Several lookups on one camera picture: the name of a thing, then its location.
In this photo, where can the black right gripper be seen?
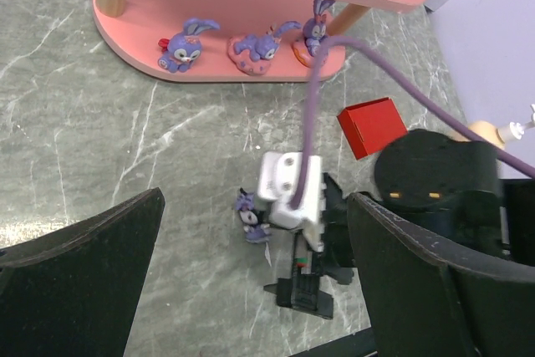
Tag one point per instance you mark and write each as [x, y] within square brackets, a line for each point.
[301, 290]

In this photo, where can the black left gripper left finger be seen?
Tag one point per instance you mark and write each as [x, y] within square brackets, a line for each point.
[75, 291]

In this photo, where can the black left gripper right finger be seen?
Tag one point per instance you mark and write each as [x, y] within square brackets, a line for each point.
[429, 296]

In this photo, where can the purple black figure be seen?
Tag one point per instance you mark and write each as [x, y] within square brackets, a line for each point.
[255, 227]

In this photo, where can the small purple bunny figure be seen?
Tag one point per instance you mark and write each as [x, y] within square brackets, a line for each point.
[181, 51]

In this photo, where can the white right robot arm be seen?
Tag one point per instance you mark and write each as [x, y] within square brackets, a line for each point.
[449, 187]

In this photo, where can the pink three-tier wooden shelf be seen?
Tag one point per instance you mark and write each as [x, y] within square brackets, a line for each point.
[217, 18]

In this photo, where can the red flat box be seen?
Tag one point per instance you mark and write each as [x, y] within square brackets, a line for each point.
[370, 126]

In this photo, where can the beige pump bottle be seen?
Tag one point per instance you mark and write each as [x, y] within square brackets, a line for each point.
[500, 136]

